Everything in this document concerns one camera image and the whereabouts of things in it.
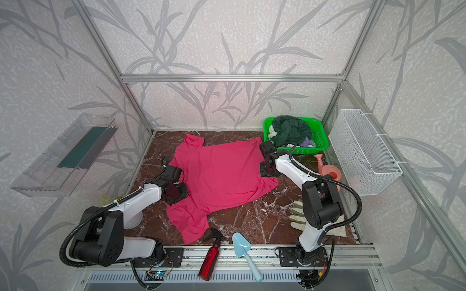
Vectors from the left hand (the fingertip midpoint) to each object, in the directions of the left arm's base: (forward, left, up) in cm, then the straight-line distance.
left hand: (189, 188), depth 90 cm
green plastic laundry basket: (+34, -73, +3) cm, 81 cm away
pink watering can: (+7, -70, +7) cm, 71 cm away
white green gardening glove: (-14, -53, -1) cm, 54 cm away
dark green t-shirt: (+34, -54, +9) cm, 64 cm away
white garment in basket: (+40, -46, 0) cm, 61 cm away
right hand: (+11, -40, +4) cm, 41 cm away
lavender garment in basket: (+28, -64, +3) cm, 70 cm away
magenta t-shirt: (+6, -14, +2) cm, 16 cm away
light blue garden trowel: (-25, -27, -2) cm, 37 cm away
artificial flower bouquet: (-6, +39, -1) cm, 40 cm away
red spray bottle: (-30, -14, 0) cm, 33 cm away
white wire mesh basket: (-4, -70, +33) cm, 77 cm away
